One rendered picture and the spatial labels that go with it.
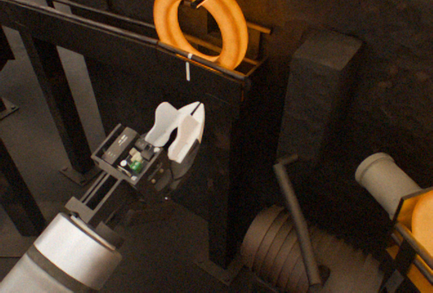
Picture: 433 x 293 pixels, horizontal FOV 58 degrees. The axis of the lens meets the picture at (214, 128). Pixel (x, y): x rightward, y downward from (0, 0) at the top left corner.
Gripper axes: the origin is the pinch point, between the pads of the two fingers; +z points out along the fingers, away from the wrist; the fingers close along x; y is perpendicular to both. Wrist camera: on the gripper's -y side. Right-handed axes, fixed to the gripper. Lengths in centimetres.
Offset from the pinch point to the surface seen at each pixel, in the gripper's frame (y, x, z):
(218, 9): 1.1, 7.9, 17.4
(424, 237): -8.4, -31.9, 2.3
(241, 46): -4.7, 3.9, 16.8
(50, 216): -69, 60, -27
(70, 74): -87, 119, 26
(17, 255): -65, 57, -41
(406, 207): -6.2, -28.5, 3.9
